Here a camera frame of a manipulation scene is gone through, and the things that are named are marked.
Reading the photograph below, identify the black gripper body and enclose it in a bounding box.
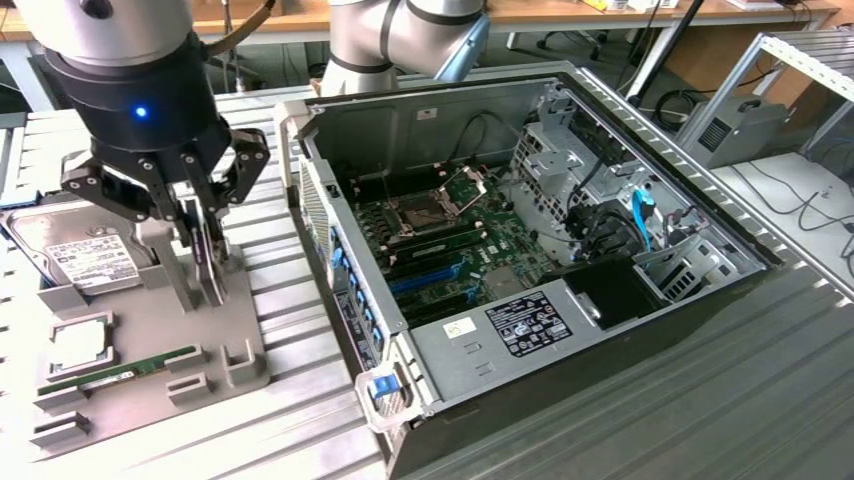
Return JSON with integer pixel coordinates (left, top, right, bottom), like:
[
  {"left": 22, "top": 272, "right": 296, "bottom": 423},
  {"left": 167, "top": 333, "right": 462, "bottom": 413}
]
[{"left": 42, "top": 32, "right": 233, "bottom": 211}]

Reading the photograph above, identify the black graphics card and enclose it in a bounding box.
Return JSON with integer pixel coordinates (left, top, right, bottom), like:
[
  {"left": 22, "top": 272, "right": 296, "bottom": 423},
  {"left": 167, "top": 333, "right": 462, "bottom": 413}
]
[{"left": 176, "top": 192, "right": 229, "bottom": 307}]

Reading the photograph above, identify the silver hard disk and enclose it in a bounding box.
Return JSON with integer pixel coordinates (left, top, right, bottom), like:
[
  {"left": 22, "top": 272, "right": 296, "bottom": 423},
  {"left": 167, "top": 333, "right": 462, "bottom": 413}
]
[{"left": 2, "top": 202, "right": 146, "bottom": 297}]

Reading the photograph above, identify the CPU socket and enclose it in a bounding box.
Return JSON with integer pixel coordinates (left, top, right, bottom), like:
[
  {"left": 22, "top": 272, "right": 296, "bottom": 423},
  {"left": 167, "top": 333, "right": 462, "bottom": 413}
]
[{"left": 389, "top": 192, "right": 461, "bottom": 236}]

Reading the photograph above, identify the grey parts rack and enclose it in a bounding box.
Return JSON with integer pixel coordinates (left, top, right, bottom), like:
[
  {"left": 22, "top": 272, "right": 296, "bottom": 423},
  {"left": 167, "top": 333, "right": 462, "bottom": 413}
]
[{"left": 25, "top": 219, "right": 273, "bottom": 454}]

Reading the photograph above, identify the silver CPU chip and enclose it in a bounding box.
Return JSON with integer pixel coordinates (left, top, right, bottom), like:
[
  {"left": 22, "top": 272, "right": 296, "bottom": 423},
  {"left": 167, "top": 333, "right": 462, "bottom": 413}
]
[{"left": 51, "top": 320, "right": 111, "bottom": 374}]

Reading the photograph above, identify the black labelled RAM stick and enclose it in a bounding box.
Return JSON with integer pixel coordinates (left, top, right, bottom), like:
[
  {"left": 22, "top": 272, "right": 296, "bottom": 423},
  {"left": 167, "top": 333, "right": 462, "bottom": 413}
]
[{"left": 384, "top": 230, "right": 486, "bottom": 261}]

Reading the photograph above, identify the metal socket cover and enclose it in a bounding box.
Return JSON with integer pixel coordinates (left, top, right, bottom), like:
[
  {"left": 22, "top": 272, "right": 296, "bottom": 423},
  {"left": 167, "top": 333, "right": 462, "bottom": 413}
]
[{"left": 436, "top": 167, "right": 493, "bottom": 224}]

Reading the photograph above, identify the green RAM stick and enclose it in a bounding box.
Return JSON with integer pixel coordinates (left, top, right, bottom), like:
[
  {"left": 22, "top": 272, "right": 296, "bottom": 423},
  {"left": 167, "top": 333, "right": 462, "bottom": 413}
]
[{"left": 35, "top": 347, "right": 200, "bottom": 396}]

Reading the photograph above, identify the green motherboard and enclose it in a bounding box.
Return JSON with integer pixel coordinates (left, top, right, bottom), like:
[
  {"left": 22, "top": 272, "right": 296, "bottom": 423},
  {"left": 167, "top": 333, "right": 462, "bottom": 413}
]
[{"left": 345, "top": 164, "right": 574, "bottom": 321}]

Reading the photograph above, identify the grey chipset heatsink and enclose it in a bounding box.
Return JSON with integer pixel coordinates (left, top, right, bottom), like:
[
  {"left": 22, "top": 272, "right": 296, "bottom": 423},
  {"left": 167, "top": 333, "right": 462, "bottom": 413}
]
[{"left": 482, "top": 267, "right": 534, "bottom": 296}]

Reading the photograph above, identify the silver power supply unit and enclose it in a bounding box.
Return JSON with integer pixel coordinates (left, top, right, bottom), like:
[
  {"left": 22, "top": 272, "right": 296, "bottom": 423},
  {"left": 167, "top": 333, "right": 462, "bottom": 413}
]
[{"left": 405, "top": 277, "right": 605, "bottom": 406}]

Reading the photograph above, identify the black office chair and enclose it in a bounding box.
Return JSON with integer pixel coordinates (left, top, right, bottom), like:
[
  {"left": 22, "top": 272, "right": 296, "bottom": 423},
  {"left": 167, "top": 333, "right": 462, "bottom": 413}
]
[{"left": 504, "top": 28, "right": 612, "bottom": 62}]

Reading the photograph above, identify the black plastic cover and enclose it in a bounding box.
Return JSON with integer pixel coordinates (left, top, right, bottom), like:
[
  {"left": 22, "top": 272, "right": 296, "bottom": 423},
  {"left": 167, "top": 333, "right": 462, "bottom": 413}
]
[{"left": 538, "top": 259, "right": 668, "bottom": 331}]

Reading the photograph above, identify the open black PC case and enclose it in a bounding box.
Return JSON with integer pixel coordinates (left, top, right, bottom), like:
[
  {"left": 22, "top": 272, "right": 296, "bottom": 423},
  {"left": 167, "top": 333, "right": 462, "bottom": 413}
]
[{"left": 272, "top": 59, "right": 785, "bottom": 480}]

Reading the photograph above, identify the black stand pole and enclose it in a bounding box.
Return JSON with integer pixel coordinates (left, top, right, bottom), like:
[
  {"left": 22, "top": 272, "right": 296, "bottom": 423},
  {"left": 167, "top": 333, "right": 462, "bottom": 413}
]
[{"left": 625, "top": 0, "right": 708, "bottom": 101}]

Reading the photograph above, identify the silver disk bay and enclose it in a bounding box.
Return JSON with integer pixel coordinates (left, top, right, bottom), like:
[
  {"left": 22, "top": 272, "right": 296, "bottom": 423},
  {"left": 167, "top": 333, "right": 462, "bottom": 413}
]
[{"left": 629, "top": 234, "right": 741, "bottom": 306}]

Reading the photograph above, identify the large brown cardboard box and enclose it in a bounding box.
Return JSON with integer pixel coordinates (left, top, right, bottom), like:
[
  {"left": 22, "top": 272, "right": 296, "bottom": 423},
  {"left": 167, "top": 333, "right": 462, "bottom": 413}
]
[{"left": 663, "top": 22, "right": 828, "bottom": 126}]

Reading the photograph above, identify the aluminium slat table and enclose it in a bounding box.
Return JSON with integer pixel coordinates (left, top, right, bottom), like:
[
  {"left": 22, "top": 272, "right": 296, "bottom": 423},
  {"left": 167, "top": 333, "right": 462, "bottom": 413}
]
[{"left": 672, "top": 29, "right": 854, "bottom": 166}]

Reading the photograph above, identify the thin cable with plug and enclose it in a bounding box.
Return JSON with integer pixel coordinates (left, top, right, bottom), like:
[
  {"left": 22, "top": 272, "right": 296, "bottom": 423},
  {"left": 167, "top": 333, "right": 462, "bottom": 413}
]
[{"left": 222, "top": 0, "right": 248, "bottom": 94}]

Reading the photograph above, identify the brown cable sleeve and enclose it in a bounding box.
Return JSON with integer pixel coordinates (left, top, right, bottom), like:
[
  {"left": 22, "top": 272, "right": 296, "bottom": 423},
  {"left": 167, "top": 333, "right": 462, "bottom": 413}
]
[{"left": 198, "top": 0, "right": 281, "bottom": 55}]

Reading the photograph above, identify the wooden desk white frame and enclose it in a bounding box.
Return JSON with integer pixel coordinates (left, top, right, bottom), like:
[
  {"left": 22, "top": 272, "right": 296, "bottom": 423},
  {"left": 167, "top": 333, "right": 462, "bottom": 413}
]
[
  {"left": 489, "top": 0, "right": 843, "bottom": 101},
  {"left": 0, "top": 0, "right": 334, "bottom": 114}
]

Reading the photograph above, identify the black looped wire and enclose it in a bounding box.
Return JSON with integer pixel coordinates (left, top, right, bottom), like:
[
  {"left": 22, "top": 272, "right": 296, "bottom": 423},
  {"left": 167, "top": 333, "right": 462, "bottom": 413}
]
[{"left": 446, "top": 110, "right": 506, "bottom": 166}]

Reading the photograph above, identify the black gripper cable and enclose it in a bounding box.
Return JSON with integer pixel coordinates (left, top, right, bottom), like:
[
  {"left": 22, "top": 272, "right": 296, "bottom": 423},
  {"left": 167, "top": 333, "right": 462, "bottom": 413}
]
[{"left": 377, "top": 0, "right": 405, "bottom": 69}]

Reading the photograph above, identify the black wire bundle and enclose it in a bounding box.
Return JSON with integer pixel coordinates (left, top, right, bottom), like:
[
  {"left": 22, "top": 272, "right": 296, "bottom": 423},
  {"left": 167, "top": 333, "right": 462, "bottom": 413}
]
[{"left": 562, "top": 149, "right": 639, "bottom": 261}]

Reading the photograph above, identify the blue disk wire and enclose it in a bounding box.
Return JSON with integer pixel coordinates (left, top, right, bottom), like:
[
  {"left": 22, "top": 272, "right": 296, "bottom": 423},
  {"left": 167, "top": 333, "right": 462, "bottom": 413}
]
[{"left": 629, "top": 184, "right": 659, "bottom": 251}]

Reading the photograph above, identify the coiled black cable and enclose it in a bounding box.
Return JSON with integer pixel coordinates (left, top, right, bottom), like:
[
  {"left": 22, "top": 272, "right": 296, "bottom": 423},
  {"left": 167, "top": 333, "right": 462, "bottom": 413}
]
[{"left": 651, "top": 87, "right": 701, "bottom": 132}]

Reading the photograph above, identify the black disk power wire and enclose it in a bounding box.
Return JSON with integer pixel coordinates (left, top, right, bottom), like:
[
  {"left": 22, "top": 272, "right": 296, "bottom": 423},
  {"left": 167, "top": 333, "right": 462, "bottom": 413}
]
[{"left": 657, "top": 205, "right": 709, "bottom": 249}]

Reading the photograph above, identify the black cable with adapter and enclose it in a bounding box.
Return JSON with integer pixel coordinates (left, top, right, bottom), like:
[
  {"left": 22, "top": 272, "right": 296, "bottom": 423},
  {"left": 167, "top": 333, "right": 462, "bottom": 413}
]
[{"left": 729, "top": 162, "right": 854, "bottom": 234}]

